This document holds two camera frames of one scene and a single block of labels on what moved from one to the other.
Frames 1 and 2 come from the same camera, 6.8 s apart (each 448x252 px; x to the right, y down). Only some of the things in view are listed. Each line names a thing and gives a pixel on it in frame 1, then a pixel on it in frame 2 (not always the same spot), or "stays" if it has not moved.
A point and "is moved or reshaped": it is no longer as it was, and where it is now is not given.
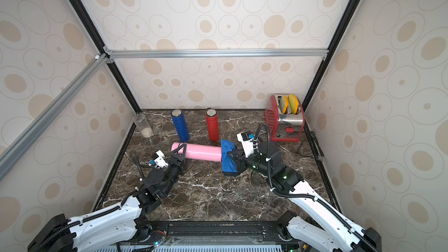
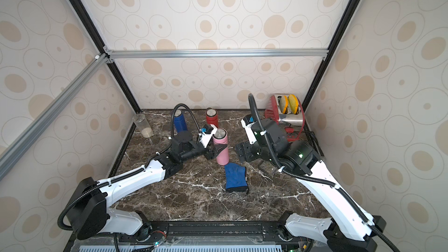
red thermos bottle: [212, 118] stays
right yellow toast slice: [294, 103] stays
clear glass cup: [143, 125] stays
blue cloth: [228, 163] to [235, 177]
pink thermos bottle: [200, 152] is moved or reshaped
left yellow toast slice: [283, 104] stays
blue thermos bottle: [178, 116] stays
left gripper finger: [181, 157] to [215, 149]
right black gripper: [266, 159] to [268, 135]
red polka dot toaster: [284, 117] stays
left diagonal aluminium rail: [97, 62] stays
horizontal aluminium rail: [116, 53] stays
